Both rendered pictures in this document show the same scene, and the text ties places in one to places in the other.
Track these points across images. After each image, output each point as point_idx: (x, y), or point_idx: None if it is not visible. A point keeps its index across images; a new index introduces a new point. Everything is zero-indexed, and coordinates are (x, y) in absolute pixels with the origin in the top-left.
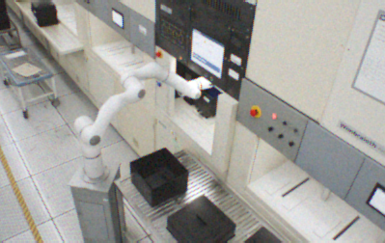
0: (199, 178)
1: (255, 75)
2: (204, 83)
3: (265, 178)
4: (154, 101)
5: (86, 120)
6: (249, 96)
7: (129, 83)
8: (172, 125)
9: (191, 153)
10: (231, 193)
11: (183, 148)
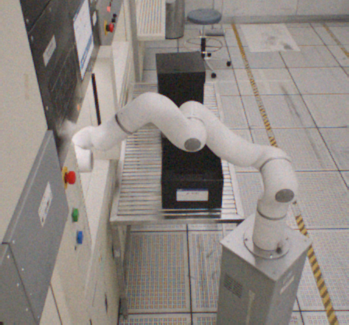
0: (138, 177)
1: None
2: None
3: None
4: (83, 294)
5: (279, 167)
6: (102, 21)
7: (200, 111)
8: (96, 250)
9: (112, 209)
10: (123, 150)
11: (104, 240)
